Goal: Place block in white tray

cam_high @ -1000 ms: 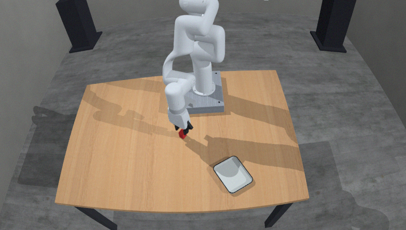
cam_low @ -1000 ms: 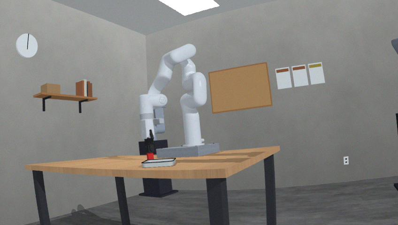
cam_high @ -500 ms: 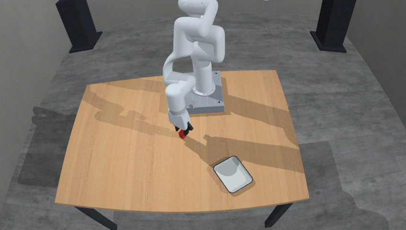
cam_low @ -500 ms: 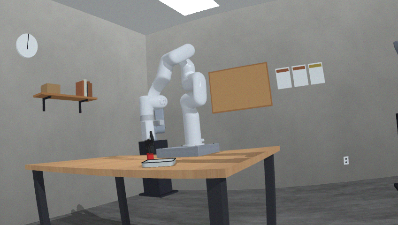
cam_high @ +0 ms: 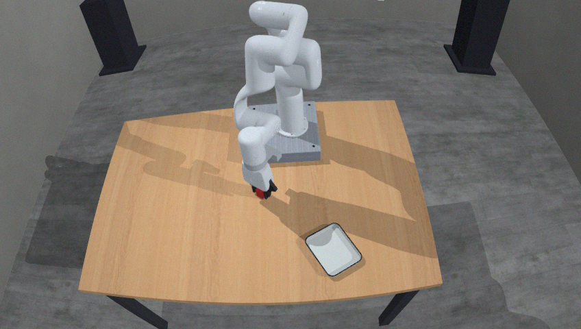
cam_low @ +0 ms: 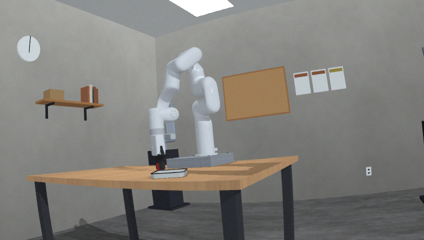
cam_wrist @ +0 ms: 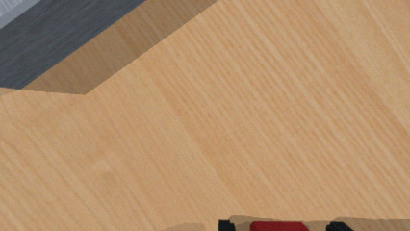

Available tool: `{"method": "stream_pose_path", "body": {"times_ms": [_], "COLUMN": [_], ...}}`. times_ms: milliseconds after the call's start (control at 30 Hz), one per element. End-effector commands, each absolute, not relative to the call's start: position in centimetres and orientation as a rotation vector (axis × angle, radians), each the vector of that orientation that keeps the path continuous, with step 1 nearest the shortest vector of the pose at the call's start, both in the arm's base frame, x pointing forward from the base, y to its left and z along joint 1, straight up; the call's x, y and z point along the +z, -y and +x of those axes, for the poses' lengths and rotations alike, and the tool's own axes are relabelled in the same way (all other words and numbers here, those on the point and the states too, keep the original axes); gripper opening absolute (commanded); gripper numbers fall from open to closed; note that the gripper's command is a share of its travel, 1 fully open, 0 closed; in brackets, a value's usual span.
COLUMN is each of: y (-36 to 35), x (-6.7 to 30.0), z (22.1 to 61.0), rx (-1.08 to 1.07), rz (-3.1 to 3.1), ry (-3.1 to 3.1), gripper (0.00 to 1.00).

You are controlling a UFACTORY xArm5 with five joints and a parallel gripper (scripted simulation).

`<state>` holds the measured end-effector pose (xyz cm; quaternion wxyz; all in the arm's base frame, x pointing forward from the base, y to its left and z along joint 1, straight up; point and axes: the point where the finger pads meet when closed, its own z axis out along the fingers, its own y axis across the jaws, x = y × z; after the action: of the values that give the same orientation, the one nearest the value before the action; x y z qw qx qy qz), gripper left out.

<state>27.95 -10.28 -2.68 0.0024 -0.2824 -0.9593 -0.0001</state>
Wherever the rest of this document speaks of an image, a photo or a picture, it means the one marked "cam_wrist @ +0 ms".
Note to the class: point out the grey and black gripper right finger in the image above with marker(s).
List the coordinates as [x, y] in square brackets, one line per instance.
[337, 226]

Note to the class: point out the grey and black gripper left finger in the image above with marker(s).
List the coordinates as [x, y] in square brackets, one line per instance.
[225, 225]

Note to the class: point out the red block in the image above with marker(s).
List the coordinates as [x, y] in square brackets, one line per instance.
[277, 226]

